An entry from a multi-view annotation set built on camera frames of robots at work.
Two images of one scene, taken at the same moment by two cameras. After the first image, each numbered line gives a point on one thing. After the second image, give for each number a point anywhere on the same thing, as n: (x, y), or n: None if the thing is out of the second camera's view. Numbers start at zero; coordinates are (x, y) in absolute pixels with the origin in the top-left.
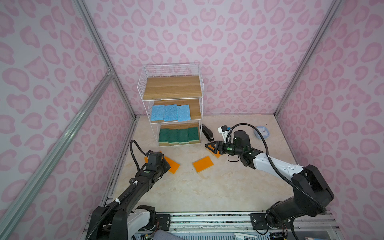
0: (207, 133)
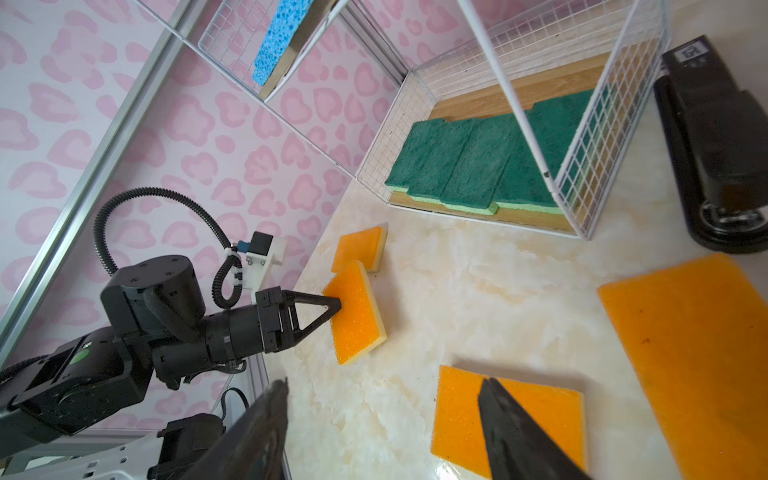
0: (716, 135)
